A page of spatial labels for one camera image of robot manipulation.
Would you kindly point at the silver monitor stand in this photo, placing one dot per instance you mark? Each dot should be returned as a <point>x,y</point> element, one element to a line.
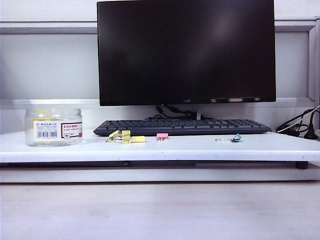
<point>199,112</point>

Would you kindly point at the black computer keyboard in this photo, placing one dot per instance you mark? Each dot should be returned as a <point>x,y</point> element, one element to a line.
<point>182,127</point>

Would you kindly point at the pink binder clip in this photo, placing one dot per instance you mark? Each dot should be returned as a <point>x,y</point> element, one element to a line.
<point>162,135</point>

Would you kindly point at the aluminium partition frame post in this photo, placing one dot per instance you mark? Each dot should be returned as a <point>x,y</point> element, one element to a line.
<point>312,62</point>

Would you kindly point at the black riser foot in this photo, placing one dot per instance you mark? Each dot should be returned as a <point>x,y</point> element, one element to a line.
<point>302,165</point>

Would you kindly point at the white desk riser board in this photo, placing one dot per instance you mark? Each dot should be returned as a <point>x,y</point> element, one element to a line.
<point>175,150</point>

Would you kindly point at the grey partition rail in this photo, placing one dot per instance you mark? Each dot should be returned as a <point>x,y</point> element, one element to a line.
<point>50,27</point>

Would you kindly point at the black computer monitor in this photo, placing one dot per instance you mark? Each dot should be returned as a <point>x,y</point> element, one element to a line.
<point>185,50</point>

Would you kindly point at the round transparent plastic jar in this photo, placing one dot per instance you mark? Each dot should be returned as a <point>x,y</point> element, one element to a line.
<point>53,127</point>

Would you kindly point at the yellow binder clip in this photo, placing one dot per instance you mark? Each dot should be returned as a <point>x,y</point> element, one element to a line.
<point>114,134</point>
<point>138,139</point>
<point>126,137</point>

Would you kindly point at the black power plug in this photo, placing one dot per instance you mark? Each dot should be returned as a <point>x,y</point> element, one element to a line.
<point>312,135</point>

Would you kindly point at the teal binder clip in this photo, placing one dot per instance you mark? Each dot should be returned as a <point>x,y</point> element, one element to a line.
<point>236,137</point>

